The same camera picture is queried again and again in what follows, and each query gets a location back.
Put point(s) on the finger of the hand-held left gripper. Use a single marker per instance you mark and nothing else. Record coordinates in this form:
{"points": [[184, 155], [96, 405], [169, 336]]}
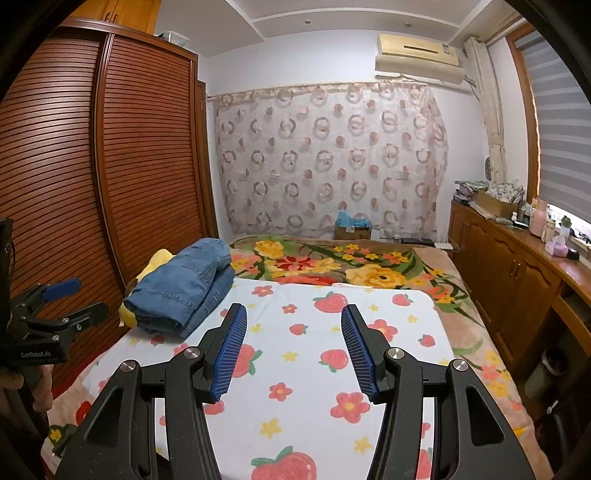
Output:
{"points": [[62, 288], [90, 311]]}

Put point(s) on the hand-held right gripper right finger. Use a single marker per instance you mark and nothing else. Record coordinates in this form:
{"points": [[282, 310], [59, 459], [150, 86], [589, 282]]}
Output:
{"points": [[360, 350]]}

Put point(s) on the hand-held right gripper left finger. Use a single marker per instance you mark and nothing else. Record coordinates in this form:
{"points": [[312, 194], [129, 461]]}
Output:
{"points": [[228, 350]]}

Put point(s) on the person's left hand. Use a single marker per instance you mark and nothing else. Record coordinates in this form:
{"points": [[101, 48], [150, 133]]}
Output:
{"points": [[42, 387]]}

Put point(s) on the white strawberry print sheet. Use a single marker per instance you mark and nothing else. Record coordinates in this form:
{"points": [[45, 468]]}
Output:
{"points": [[300, 323]]}

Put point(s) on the yellow plush toy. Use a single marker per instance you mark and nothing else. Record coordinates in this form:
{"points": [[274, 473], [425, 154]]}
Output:
{"points": [[159, 258]]}

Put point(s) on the floral blanket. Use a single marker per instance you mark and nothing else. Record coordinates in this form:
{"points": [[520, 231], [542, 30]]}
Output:
{"points": [[323, 258]]}

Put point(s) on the blue plastic bag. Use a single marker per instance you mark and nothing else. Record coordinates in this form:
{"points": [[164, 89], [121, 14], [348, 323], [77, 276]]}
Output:
{"points": [[353, 218]]}

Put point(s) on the wooden louvered wardrobe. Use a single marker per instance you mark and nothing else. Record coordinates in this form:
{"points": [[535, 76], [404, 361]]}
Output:
{"points": [[147, 161]]}

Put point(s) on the long wooden side cabinet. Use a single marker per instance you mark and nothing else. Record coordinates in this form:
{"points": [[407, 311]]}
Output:
{"points": [[498, 267]]}

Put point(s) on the dark cylindrical flask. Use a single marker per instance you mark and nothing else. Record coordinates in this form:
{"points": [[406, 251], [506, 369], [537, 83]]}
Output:
{"points": [[547, 374]]}

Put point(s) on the circle pattern sheer curtain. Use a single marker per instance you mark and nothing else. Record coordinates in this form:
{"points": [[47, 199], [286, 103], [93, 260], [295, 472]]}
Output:
{"points": [[332, 161]]}

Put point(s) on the stack of folded cloths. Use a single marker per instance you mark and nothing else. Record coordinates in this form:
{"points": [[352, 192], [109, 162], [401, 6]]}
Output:
{"points": [[468, 187]]}

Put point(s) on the open cardboard box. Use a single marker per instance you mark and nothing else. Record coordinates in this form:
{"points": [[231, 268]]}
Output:
{"points": [[491, 201]]}

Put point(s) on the floral patterned cloth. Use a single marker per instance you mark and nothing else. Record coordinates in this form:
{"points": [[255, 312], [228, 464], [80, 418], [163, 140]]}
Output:
{"points": [[505, 189]]}

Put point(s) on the pink bottle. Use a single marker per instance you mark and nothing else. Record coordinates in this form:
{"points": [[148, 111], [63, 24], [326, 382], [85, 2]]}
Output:
{"points": [[538, 221]]}

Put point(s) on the pink tissue pack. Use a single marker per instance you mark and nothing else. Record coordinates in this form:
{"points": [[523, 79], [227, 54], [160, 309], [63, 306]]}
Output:
{"points": [[556, 247]]}

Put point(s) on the small dark jar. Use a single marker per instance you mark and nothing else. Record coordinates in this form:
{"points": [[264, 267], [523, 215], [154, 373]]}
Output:
{"points": [[574, 254]]}

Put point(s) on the beige tied curtain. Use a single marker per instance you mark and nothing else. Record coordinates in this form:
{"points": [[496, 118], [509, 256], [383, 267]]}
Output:
{"points": [[489, 115]]}

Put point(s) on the clear plastic box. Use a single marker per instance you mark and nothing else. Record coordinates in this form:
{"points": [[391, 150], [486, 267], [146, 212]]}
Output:
{"points": [[178, 39]]}

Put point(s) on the wooden overhead cabinet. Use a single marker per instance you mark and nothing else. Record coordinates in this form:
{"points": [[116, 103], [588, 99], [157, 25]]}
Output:
{"points": [[134, 14]]}

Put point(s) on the grey striped window blind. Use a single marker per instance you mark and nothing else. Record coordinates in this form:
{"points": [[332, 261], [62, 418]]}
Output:
{"points": [[563, 129]]}

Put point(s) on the wooden window frame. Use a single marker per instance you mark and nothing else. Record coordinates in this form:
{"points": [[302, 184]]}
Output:
{"points": [[526, 115]]}

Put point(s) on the cream wall air conditioner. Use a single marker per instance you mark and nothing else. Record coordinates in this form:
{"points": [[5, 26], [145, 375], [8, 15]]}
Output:
{"points": [[415, 57]]}

